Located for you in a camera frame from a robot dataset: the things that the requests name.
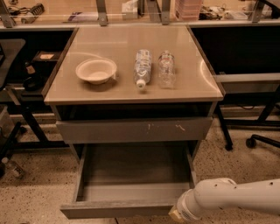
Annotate white tissue box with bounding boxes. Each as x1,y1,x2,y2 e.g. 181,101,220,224
122,0,138,20

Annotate pink stacked trays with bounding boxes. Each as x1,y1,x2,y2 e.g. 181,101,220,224
175,0,203,21

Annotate clear empty plastic bottle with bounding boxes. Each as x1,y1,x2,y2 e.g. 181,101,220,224
158,51,176,88

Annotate black desk leg frame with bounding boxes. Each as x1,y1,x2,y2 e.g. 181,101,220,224
215,105,233,151

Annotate grey drawer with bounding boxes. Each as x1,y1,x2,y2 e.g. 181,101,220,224
56,117,213,144
60,142,196,219

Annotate small bottle on floor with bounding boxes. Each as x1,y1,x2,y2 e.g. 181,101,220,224
2,157,25,179

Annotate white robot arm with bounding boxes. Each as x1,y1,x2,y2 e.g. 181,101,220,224
169,178,280,223

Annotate grey top drawer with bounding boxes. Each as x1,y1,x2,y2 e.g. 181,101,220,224
56,117,213,144

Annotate black office chair base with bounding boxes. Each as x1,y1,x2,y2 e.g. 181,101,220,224
246,134,280,148

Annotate grey drawer cabinet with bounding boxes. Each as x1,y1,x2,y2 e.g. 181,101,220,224
45,25,223,158

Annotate white paper bowl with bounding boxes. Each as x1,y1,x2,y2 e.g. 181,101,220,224
75,58,117,85

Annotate clear capped water bottle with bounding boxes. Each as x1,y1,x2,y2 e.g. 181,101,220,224
134,49,151,89

